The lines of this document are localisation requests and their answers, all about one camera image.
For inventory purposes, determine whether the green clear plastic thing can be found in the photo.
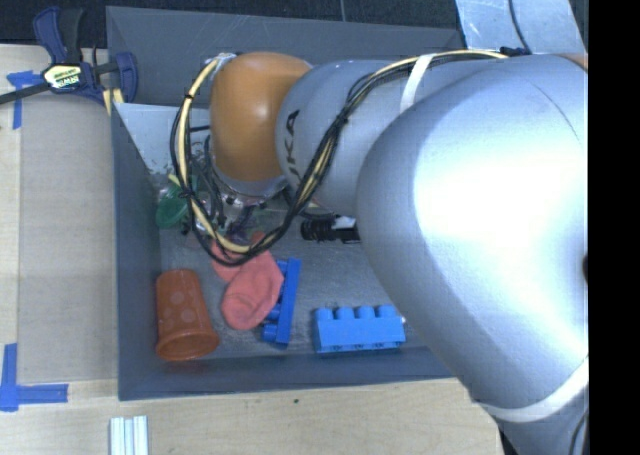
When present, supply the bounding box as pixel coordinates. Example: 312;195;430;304
155;180;195;230

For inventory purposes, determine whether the salmon pink cloth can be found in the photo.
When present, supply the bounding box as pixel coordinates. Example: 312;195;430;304
209;231;286;331

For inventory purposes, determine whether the thin blue toy brick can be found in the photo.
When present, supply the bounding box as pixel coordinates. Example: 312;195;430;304
259;257;303;347

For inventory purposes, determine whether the grey metal bin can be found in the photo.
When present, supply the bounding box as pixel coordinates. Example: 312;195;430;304
104;5;470;402

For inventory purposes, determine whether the orange plastic cup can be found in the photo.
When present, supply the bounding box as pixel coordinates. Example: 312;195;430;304
154;268;221;362

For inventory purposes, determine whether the wide blue toy brick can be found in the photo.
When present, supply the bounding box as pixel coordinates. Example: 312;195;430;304
312;303;408;356

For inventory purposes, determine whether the pale wood flat board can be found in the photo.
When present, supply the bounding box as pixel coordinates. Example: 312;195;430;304
17;45;121;387

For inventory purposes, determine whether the black cylinder on white bracket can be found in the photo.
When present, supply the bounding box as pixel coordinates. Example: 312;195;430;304
299;214;362;245

